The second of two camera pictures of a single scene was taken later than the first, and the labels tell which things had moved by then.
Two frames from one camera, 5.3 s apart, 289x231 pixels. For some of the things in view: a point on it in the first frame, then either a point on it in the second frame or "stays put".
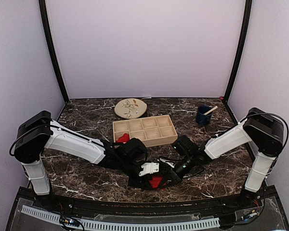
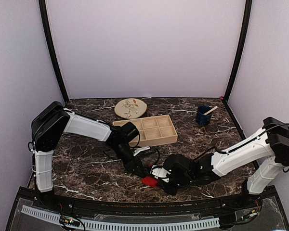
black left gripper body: [127, 166] to [126, 161]
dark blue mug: [203, 120] stays put
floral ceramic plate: [129, 108] stays put
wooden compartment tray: [154, 130] stays put
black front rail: [105, 208] stays put
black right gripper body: [180, 174] to [183, 180]
